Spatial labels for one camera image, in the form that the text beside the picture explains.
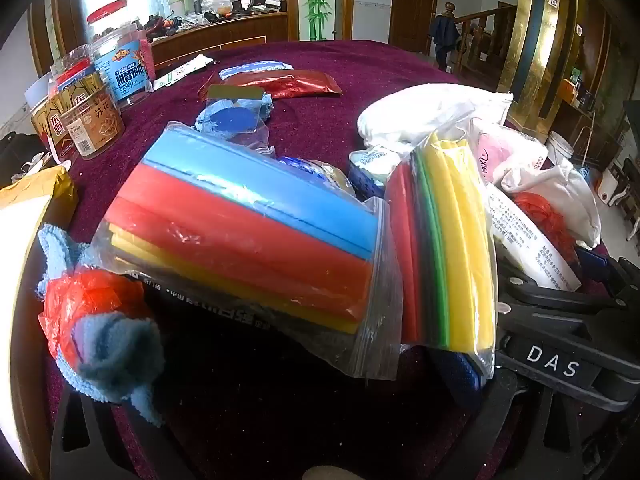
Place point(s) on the light blue cloth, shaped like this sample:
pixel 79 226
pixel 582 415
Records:
pixel 232 120

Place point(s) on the white green paper packet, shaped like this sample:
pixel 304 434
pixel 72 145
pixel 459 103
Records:
pixel 167 81
pixel 187 64

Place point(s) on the blue towel with red plastic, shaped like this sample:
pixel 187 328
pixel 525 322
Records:
pixel 110 345

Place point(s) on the red gold carton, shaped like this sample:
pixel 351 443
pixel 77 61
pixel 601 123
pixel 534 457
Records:
pixel 50 125

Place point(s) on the wooden door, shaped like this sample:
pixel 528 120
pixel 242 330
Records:
pixel 415 5

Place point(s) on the white bucket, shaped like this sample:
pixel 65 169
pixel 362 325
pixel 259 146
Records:
pixel 559 147

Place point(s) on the blue tissue packet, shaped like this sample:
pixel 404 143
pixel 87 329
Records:
pixel 367 182

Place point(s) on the pink cloth in clear bag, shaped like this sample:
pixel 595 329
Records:
pixel 500 155

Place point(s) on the zip bag thick foam sheets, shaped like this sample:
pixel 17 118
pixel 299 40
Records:
pixel 240 220

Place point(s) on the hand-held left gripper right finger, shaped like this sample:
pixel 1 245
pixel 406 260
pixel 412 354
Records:
pixel 462 375

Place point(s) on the wooden stair railing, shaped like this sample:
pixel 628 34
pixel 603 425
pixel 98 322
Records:
pixel 480 35

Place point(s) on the wooden counter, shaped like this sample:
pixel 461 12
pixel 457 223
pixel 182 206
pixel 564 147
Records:
pixel 225 30

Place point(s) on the golden pillar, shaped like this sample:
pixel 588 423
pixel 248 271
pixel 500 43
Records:
pixel 572 35

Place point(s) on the tall red-lid jar blue label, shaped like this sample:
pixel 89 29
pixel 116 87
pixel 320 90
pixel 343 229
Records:
pixel 122 55

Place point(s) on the bamboo wall decal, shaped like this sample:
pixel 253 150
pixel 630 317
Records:
pixel 317 0

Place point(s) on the zip bag thin coloured sheets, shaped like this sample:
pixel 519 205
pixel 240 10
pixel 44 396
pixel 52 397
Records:
pixel 460 240

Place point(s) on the gold rimmed white tray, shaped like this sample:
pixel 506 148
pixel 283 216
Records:
pixel 30 190

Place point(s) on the white blue packet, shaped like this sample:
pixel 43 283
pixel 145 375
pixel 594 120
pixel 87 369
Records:
pixel 260 66

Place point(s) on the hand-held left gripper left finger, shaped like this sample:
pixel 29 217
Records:
pixel 102 440

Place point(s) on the white blue cup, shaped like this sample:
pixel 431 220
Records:
pixel 37 90

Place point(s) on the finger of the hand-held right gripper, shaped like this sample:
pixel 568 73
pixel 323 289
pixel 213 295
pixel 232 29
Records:
pixel 555 299

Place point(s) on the red plastic net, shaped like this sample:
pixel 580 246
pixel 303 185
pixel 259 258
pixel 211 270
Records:
pixel 542 220

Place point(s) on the large white cloth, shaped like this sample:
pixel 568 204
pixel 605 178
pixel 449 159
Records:
pixel 425 110

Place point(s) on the white cloth bag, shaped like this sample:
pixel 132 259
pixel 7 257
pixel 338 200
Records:
pixel 565 195

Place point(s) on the red foil packet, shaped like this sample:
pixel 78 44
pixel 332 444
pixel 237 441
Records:
pixel 290 84

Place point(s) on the wooden shelf unit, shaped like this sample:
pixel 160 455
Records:
pixel 585 100

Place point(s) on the black snack packet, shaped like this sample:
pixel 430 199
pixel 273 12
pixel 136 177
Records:
pixel 165 290

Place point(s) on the white plastic stool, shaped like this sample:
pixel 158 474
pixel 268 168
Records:
pixel 612 185

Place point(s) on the white printed packet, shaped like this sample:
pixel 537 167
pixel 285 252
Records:
pixel 525 240

